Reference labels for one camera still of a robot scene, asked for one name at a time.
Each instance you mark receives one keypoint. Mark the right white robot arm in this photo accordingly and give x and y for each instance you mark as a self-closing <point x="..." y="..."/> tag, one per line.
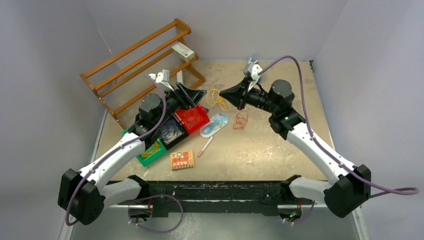
<point x="342" y="191"/>

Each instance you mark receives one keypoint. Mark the black plastic bin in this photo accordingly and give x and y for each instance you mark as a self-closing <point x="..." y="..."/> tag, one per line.
<point x="172" y="132"/>

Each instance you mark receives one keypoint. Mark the wooden shelf rack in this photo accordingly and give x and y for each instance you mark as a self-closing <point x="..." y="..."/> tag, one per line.
<point x="119" y="82"/>

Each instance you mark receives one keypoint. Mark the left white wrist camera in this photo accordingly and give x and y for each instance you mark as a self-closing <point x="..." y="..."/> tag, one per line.
<point x="162" y="79"/>

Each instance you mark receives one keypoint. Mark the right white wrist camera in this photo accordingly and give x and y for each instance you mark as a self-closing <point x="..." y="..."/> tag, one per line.
<point x="253" y="71"/>

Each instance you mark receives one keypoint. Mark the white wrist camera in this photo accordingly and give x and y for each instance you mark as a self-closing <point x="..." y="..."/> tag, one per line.
<point x="253" y="71"/>
<point x="162" y="79"/>

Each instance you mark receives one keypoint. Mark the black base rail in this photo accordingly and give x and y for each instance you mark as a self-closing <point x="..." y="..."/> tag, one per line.
<point x="264" y="197"/>

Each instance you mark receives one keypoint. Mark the white orange pen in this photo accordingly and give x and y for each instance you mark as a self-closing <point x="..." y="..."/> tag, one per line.
<point x="205" y="146"/>

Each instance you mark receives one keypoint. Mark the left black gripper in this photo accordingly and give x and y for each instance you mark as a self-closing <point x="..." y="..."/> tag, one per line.
<point x="192" y="96"/>

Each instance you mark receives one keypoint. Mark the white stapler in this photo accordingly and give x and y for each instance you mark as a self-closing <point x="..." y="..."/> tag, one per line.
<point x="180" y="77"/>

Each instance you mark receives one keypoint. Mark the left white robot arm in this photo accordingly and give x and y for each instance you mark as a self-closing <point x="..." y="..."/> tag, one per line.
<point x="85" y="193"/>

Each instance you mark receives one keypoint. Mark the orange snack packet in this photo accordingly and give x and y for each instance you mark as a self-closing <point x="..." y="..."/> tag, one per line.
<point x="181" y="160"/>

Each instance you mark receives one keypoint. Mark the white red carton box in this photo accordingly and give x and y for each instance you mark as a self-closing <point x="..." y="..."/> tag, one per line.
<point x="185" y="53"/>

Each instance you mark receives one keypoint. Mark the green plastic bin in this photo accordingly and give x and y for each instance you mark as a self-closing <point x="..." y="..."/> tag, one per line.
<point x="152" y="153"/>

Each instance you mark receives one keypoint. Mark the blue toothbrush blister pack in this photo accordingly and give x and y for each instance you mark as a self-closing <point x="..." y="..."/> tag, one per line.
<point x="215" y="124"/>

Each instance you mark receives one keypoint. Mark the red plastic bin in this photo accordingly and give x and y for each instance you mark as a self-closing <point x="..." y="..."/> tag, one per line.
<point x="193" y="119"/>

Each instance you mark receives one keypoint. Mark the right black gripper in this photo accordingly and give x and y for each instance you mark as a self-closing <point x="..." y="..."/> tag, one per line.
<point x="239" y="94"/>

